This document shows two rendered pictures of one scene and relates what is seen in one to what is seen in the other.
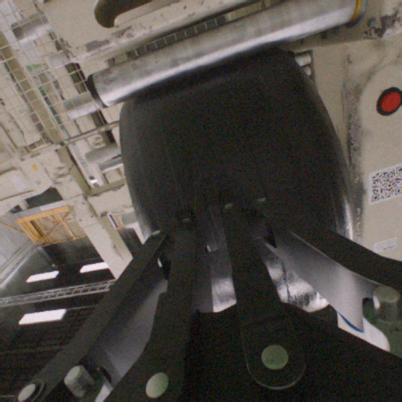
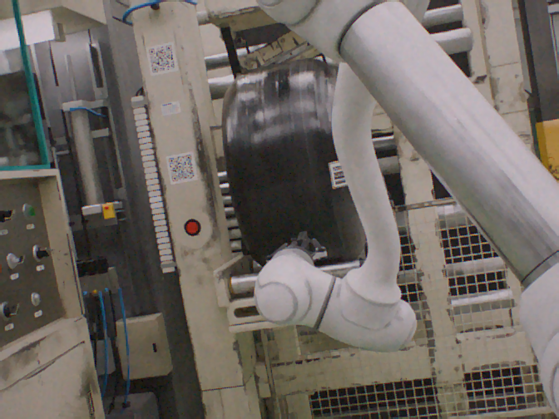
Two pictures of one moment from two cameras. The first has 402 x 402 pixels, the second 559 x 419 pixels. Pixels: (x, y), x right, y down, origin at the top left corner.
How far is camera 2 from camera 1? 152 cm
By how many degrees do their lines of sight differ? 34
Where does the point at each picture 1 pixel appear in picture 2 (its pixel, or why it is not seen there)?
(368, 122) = (204, 216)
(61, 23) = not seen: hidden behind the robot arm
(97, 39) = not seen: hidden behind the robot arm
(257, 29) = not seen: hidden behind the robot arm
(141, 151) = (340, 239)
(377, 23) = (224, 276)
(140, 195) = (344, 219)
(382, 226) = (177, 128)
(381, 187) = (185, 166)
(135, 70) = (338, 273)
